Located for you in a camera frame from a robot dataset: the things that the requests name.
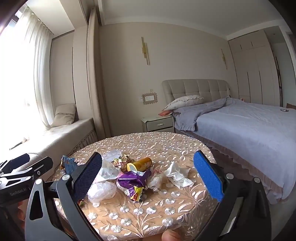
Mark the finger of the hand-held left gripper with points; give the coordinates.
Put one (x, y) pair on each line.
(42, 165)
(19, 160)

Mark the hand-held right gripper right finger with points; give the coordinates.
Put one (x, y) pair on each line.
(208, 176)

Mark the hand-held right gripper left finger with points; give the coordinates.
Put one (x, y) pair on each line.
(89, 176)

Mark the white plastic bag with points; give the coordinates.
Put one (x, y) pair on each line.
(107, 172)

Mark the person's left hand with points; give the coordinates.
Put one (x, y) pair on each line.
(21, 209)

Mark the person's right hand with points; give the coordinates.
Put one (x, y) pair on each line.
(171, 236)

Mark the clear plastic bag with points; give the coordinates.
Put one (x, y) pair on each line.
(101, 190)

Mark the blue snack packet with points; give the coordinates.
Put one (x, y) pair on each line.
(68, 163)

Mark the small crumpled wrapper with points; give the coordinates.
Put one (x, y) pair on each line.
(81, 203)

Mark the large crumpled white tissue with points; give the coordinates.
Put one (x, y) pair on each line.
(178, 176)

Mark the beige window seat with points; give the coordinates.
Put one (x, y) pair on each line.
(62, 136)

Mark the crumpled colourful wrapper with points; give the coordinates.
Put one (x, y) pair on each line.
(121, 162)

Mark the purple snack wrapper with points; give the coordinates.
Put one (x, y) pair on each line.
(131, 179)

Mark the yellow red snack wrapper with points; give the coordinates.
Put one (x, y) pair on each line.
(135, 195)

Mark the beige cushion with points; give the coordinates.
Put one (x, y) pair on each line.
(63, 114)

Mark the bed with ruffled bedspread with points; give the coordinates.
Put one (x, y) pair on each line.
(242, 129)

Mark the grey blue duvet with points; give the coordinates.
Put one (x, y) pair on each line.
(192, 115)

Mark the embroidered beige tablecloth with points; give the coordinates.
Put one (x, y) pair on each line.
(150, 208)

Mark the white nightstand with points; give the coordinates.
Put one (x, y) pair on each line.
(158, 124)

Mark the red packet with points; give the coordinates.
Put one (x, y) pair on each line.
(164, 113)

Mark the white frilled pillow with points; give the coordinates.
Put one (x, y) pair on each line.
(182, 102)

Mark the beige tufted headboard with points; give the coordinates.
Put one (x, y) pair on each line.
(196, 89)

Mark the sheer white curtain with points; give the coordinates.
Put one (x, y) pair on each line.
(37, 69)

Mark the small dark object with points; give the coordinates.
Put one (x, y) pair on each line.
(283, 110)

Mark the beige wardrobe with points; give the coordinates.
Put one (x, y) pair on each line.
(254, 69)

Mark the framed wall switch panel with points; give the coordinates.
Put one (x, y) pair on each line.
(149, 98)

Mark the gold wall lamp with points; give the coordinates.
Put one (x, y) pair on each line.
(224, 59)
(145, 51)

